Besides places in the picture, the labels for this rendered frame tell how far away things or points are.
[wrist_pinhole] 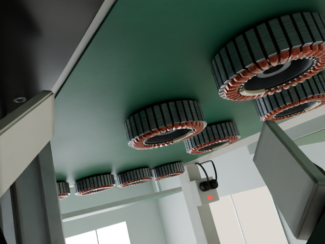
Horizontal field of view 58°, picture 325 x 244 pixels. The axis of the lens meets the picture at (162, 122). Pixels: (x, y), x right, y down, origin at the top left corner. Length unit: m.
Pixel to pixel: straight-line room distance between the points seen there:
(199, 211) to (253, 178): 4.44
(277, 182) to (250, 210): 5.55
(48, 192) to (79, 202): 6.74
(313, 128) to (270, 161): 1.16
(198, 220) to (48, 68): 0.97
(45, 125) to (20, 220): 0.09
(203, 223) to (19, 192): 0.91
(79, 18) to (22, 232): 0.16
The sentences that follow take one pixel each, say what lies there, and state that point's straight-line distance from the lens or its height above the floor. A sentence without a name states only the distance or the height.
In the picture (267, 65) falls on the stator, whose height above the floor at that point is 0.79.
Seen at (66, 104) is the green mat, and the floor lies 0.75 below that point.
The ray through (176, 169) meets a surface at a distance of 0.94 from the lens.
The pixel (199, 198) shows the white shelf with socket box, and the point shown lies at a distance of 1.06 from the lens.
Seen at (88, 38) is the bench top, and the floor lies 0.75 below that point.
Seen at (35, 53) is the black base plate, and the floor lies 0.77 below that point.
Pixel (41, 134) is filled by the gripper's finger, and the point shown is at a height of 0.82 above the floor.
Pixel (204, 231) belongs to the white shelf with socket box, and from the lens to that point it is 1.11.
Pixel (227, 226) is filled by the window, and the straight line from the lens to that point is 6.19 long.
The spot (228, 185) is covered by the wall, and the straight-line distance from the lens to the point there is 5.90.
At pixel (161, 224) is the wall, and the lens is 7.87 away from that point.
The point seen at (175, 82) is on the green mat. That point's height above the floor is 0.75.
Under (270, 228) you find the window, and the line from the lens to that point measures 5.57.
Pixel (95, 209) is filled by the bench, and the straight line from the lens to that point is 3.31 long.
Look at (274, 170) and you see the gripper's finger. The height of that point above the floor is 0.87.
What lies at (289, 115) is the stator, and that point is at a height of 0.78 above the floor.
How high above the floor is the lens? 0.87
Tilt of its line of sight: 15 degrees down
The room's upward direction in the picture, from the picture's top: 165 degrees clockwise
